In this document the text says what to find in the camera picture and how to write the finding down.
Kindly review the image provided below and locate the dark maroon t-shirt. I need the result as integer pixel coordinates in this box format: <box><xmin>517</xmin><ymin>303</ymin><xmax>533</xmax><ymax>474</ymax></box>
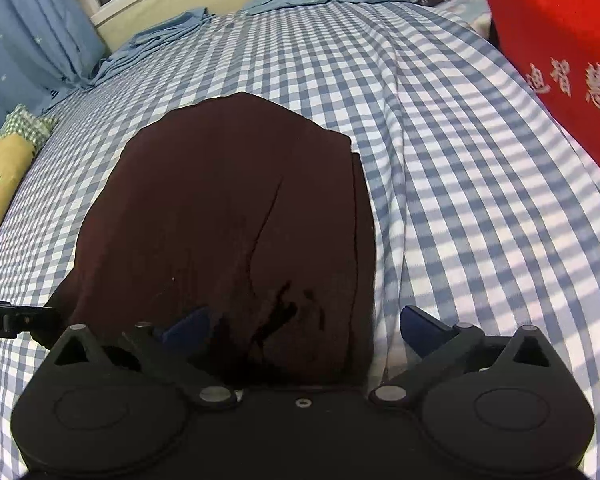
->
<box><xmin>48</xmin><ymin>93</ymin><xmax>376</xmax><ymax>388</ymax></box>

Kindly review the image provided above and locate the blue white checkered bedsheet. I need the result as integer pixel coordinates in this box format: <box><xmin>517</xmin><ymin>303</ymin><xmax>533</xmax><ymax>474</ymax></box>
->
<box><xmin>0</xmin><ymin>2</ymin><xmax>600</xmax><ymax>479</ymax></box>

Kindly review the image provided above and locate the blue star print curtain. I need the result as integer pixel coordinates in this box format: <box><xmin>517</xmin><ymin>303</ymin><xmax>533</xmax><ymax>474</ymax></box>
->
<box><xmin>0</xmin><ymin>0</ymin><xmax>106</xmax><ymax>128</ymax></box>

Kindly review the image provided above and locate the light blue garment near headboard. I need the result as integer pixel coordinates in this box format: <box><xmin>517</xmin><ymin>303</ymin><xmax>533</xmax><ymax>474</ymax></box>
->
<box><xmin>34</xmin><ymin>8</ymin><xmax>213</xmax><ymax>114</ymax></box>

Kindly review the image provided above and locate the red bag with white characters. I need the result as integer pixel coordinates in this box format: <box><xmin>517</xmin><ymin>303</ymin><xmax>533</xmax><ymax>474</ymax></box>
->
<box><xmin>488</xmin><ymin>0</ymin><xmax>600</xmax><ymax>166</ymax></box>

